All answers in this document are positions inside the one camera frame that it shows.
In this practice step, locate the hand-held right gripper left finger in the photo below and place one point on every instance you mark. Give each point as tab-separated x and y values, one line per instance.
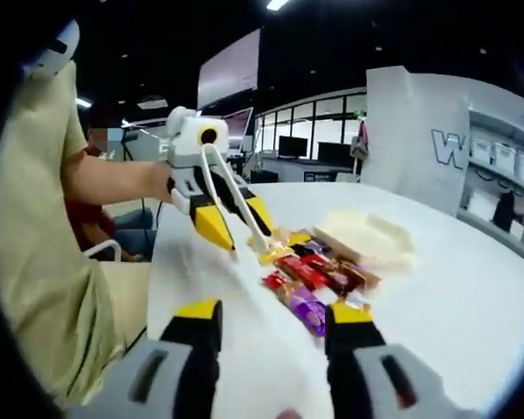
192	349

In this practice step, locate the black backpack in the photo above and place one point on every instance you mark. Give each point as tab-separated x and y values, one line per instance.
504	209

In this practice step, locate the black glossy food packet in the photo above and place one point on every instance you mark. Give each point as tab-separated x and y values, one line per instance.
308	249

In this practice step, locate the black counter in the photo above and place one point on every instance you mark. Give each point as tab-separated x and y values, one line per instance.
288	168

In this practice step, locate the hanging bag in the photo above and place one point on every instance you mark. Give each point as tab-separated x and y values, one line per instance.
360	142

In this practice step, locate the white worn device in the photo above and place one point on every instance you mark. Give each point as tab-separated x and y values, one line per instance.
54	50

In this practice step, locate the ceiling light strip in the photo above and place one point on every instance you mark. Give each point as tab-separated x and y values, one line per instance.
276	3

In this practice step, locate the person's torso in beige shirt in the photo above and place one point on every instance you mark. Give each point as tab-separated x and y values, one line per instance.
39	218

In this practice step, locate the hanging projection screen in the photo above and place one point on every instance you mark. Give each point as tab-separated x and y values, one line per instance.
229	72

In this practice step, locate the dark brown food packet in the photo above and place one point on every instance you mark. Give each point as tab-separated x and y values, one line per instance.
356	277

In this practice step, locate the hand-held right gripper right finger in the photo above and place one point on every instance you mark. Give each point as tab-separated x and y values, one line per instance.
353	349

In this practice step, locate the white chair armrest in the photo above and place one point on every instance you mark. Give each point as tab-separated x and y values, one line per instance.
107	245

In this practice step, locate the person's right hand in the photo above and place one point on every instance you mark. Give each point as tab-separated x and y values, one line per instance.
290	414

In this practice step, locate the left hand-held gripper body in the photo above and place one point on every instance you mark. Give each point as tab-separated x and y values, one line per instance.
188	139

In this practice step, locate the long red food packet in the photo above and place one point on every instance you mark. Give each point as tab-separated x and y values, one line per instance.
294	268

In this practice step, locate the light purple food packet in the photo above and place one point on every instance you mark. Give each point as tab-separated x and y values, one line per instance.
308	312

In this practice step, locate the wide red food packet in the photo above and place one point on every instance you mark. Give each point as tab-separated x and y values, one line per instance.
325	264

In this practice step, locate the black monitor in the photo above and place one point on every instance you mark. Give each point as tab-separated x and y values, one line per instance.
335	153
293	147

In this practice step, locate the desktop computer monitor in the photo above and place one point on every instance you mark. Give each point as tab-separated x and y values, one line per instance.
238	128

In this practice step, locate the grey metal shelving rack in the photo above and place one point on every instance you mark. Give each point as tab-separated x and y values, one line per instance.
502	174

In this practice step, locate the row of white storage bins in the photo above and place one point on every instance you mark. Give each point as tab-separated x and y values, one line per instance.
506	159

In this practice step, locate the white food tongs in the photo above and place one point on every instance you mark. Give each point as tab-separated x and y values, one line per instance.
259	239

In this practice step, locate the cream hexagonal container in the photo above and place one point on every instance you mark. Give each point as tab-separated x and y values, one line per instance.
375	227

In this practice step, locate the ceiling air vent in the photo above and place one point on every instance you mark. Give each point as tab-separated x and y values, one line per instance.
153	102

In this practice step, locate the small red food packet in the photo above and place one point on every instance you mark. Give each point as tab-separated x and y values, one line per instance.
277	280

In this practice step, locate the person's left hand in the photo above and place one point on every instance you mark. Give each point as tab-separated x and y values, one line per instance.
161	185

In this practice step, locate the tan chair seat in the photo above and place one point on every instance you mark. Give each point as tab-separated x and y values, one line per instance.
126	288

